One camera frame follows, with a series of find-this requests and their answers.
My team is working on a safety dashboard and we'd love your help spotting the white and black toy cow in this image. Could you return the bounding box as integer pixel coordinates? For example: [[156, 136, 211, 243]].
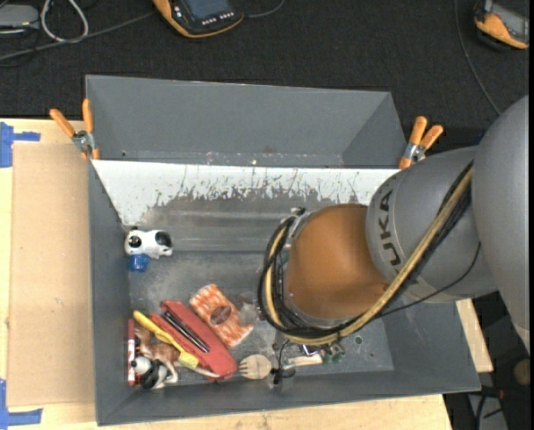
[[124, 227, 174, 260]]

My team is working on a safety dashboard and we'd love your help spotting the wooden fork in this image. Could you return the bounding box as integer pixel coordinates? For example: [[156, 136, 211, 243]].
[[238, 353, 323, 381]]

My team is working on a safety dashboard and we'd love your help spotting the red flat case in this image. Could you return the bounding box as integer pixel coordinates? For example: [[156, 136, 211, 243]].
[[149, 300, 239, 381]]

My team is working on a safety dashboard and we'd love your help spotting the yellow flat tool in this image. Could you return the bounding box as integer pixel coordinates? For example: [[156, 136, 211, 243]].
[[132, 310, 200, 370]]

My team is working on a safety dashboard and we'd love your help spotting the orange and white packet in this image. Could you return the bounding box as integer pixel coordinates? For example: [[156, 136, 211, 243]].
[[188, 283, 254, 348]]

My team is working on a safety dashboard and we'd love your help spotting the brown toy animal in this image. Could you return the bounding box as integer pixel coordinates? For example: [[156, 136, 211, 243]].
[[134, 327, 183, 375]]

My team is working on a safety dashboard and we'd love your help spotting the black and white toy animal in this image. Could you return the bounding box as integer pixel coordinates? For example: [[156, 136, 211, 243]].
[[131, 355, 179, 391]]

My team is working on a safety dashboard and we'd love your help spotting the brown cardboard board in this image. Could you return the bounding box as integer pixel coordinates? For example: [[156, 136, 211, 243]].
[[5, 141, 97, 420]]

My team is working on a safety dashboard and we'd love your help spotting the grey metal bin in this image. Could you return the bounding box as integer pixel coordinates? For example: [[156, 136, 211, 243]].
[[84, 74, 482, 426]]

